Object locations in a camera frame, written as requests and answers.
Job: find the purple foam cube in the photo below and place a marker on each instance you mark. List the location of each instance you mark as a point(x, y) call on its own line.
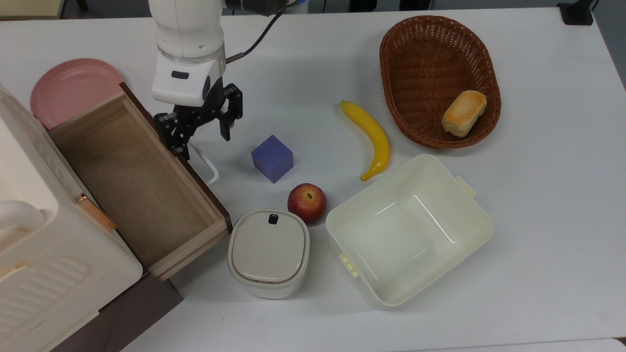
point(271, 159)

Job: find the tan wooden furniture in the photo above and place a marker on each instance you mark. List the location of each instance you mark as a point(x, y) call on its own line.
point(29, 7)

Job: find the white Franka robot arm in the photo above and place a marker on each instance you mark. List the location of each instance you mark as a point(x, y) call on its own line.
point(188, 29)

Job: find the yellow banana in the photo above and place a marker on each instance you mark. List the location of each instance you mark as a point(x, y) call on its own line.
point(374, 132)

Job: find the brown wicker basket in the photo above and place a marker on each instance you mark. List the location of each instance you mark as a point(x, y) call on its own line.
point(425, 63)

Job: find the small cream lidded bin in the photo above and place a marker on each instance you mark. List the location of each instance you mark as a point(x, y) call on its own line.
point(269, 252)

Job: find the cream plastic tub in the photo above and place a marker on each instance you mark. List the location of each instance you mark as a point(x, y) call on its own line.
point(411, 230)

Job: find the black stand base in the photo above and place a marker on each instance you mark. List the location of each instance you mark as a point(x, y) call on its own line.
point(577, 14)

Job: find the cream toy cabinet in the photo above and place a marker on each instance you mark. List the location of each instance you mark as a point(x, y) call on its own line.
point(49, 244)

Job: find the dark brown drawer housing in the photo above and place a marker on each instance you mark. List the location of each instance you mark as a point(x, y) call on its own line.
point(127, 318)

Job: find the red apple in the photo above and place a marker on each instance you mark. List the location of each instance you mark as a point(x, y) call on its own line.
point(306, 204)

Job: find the pink plate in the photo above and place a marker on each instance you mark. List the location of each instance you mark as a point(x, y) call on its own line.
point(68, 90)

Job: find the toasted bread loaf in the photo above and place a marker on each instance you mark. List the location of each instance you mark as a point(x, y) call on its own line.
point(463, 113)

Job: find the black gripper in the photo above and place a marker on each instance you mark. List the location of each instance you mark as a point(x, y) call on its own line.
point(205, 112)

